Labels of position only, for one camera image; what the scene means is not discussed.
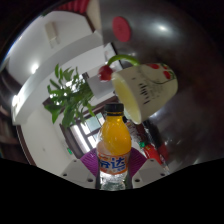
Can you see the orange soda plastic bottle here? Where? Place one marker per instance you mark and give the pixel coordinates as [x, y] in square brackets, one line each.
[115, 136]

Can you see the red carpeted staircase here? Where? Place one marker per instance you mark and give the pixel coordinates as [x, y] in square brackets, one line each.
[75, 6]

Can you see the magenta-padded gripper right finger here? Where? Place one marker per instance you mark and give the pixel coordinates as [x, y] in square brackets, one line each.
[150, 173]

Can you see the green exit sign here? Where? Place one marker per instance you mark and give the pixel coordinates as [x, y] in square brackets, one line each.
[69, 151]

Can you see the dark wooden double door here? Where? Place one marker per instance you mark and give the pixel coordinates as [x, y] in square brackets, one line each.
[83, 133]

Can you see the flat round red coaster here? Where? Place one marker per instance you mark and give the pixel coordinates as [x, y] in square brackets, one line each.
[121, 29]

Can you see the red plastic box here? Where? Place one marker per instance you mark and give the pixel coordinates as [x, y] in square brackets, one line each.
[152, 153]

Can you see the glowing wall lamp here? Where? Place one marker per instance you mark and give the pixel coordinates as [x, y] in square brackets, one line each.
[34, 68]

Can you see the leafy plant in white pot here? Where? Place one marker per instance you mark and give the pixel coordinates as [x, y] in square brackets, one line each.
[68, 96]

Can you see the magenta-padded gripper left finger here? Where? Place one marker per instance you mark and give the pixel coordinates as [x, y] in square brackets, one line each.
[76, 173]

